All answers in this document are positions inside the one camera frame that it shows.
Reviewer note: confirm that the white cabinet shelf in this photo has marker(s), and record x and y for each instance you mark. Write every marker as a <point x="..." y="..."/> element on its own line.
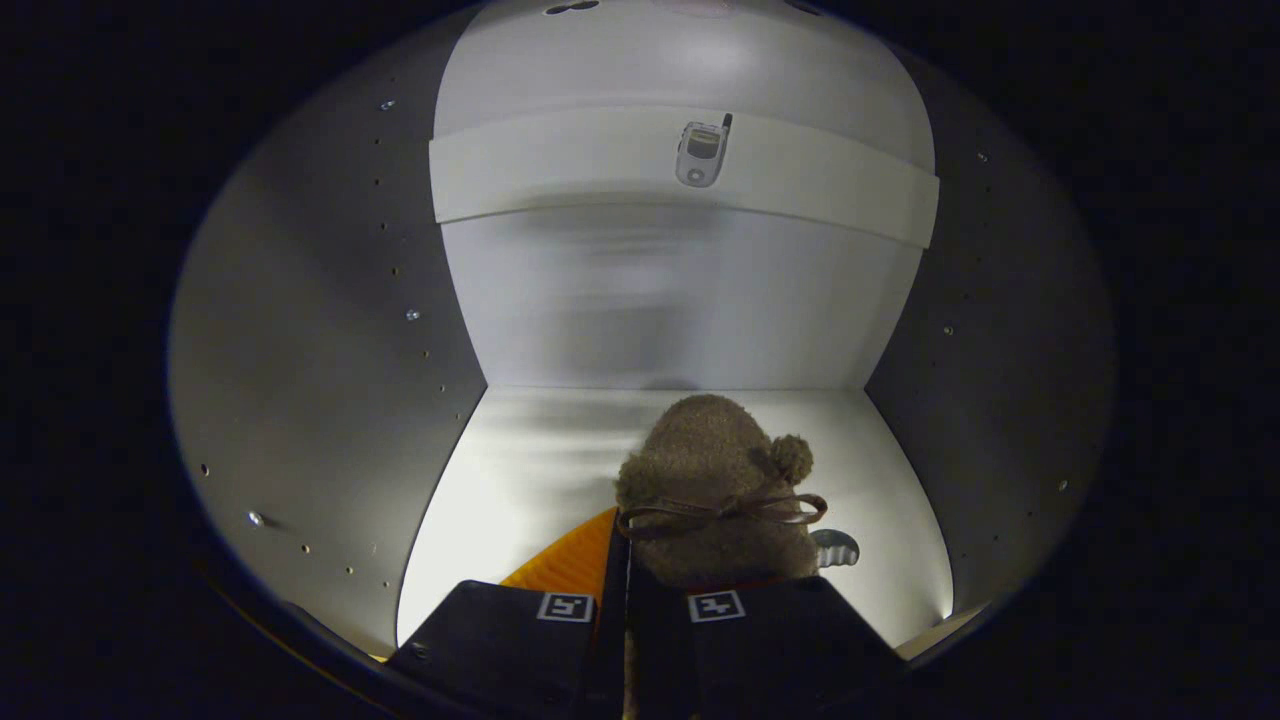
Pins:
<point x="560" y="170"/>

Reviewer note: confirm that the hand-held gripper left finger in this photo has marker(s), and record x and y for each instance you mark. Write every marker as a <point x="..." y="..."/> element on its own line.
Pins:
<point x="520" y="650"/>

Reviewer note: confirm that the brown fluffy shoe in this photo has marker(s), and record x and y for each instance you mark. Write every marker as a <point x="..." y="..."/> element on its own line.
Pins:
<point x="700" y="460"/>

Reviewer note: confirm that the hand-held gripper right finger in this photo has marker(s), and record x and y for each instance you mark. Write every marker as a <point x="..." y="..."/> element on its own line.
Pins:
<point x="780" y="650"/>

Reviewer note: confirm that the dark grey shoe cabinet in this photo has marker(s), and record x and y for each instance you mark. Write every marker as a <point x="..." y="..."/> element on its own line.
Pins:
<point x="300" y="350"/>

